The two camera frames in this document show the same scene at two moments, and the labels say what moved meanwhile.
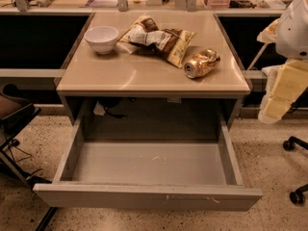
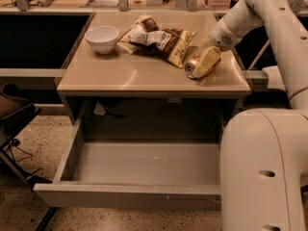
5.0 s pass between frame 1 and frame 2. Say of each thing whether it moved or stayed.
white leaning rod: stayed
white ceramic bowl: stayed
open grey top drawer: stayed
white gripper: moved
